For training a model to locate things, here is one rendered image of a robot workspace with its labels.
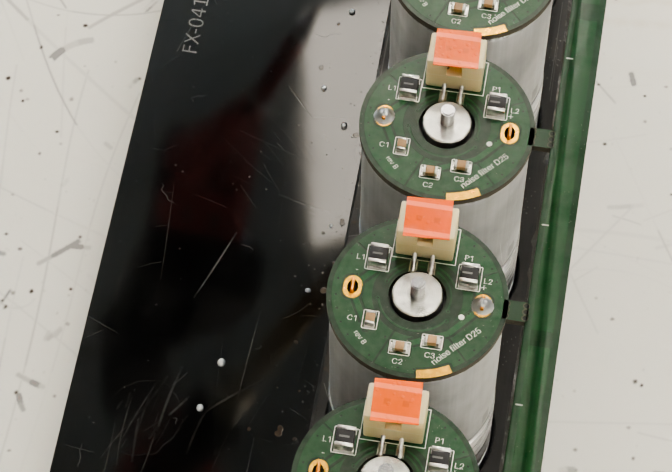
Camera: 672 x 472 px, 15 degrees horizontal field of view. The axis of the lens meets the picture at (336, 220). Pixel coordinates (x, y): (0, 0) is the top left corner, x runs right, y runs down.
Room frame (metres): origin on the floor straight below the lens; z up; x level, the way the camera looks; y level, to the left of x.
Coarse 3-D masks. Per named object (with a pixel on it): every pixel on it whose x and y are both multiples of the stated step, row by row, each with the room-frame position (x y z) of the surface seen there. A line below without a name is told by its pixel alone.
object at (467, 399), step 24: (408, 288) 0.16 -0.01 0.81; (432, 288) 0.16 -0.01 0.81; (408, 312) 0.16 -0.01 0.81; (432, 312) 0.16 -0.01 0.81; (336, 360) 0.16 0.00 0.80; (480, 360) 0.15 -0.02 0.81; (336, 384) 0.16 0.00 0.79; (360, 384) 0.15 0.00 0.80; (432, 384) 0.15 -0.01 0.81; (456, 384) 0.15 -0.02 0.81; (480, 384) 0.16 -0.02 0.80; (456, 408) 0.15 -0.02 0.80; (480, 408) 0.16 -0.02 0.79; (480, 432) 0.16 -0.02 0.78; (480, 456) 0.16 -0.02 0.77
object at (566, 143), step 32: (576, 0) 0.21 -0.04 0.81; (576, 32) 0.21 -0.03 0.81; (576, 64) 0.20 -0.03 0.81; (576, 96) 0.20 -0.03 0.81; (576, 128) 0.19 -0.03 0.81; (576, 160) 0.19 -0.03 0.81; (544, 192) 0.18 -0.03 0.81; (576, 192) 0.18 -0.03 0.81; (544, 224) 0.17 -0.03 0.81; (544, 256) 0.17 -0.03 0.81; (544, 288) 0.16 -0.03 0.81; (512, 320) 0.16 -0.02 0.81; (544, 320) 0.16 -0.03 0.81; (544, 352) 0.15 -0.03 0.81; (544, 384) 0.15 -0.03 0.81; (512, 416) 0.15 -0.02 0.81; (544, 416) 0.15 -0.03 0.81; (512, 448) 0.14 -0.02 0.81
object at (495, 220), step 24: (432, 120) 0.19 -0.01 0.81; (456, 120) 0.19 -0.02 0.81; (432, 144) 0.19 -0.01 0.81; (456, 144) 0.19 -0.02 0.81; (384, 192) 0.18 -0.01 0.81; (504, 192) 0.18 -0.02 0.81; (360, 216) 0.19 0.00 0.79; (384, 216) 0.18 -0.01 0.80; (480, 216) 0.18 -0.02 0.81; (504, 216) 0.18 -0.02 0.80; (504, 240) 0.18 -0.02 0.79; (504, 264) 0.18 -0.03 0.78
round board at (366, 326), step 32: (384, 224) 0.17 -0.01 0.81; (352, 256) 0.17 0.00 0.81; (384, 256) 0.17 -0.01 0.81; (480, 256) 0.17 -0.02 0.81; (384, 288) 0.16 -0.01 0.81; (448, 288) 0.16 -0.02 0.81; (480, 288) 0.16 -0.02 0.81; (352, 320) 0.16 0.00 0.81; (384, 320) 0.16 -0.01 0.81; (448, 320) 0.16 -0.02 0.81; (480, 320) 0.16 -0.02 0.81; (352, 352) 0.15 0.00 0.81; (384, 352) 0.15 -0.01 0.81; (416, 352) 0.15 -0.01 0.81; (448, 352) 0.15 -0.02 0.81; (480, 352) 0.15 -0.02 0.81
